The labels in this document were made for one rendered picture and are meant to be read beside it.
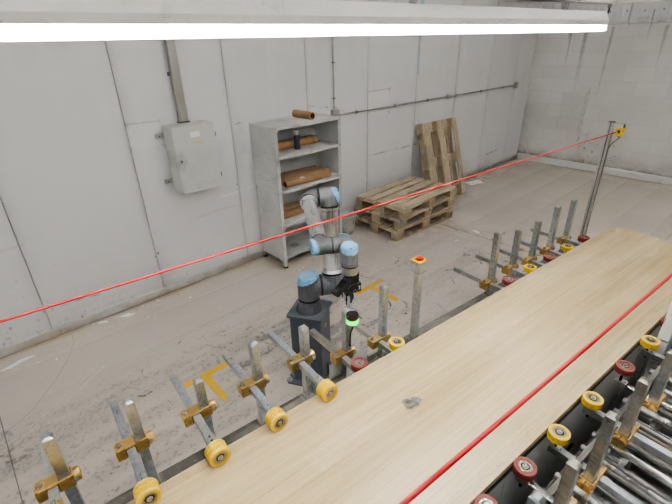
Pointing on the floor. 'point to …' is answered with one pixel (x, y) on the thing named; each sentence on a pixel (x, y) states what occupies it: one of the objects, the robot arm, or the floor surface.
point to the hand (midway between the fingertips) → (347, 306)
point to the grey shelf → (329, 148)
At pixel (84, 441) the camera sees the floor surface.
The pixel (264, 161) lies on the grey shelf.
